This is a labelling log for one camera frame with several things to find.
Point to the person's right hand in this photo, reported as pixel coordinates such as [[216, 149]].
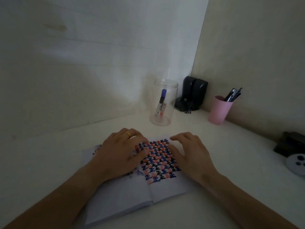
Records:
[[193, 157]]

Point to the person's left hand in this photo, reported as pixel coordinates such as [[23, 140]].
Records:
[[116, 155]]

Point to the person's left thumb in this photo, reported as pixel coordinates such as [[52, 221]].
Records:
[[140, 155]]

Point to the person's right thumb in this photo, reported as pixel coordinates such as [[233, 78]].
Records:
[[176, 153]]

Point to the notebook with patterned page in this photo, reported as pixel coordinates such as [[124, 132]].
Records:
[[162, 186]]

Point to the person's left forearm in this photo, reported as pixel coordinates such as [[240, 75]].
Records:
[[59, 200]]

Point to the person's right forearm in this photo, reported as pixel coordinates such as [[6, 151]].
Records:
[[238, 202]]

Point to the red marker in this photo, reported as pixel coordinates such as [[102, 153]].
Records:
[[163, 110]]

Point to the blue capped marker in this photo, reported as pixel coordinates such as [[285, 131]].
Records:
[[161, 101]]

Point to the clear plastic jar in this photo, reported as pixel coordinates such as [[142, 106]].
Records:
[[170, 92]]

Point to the pink cup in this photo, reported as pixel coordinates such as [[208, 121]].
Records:
[[220, 110]]

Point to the black speaker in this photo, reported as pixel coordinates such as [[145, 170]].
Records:
[[188, 88], [199, 92]]

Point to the black pen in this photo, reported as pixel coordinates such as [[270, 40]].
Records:
[[229, 95]]

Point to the dark blue pen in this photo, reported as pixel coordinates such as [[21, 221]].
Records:
[[237, 94]]

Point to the black box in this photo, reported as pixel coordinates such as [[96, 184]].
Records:
[[289, 144]]

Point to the grey round device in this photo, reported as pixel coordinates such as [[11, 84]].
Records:
[[296, 164]]

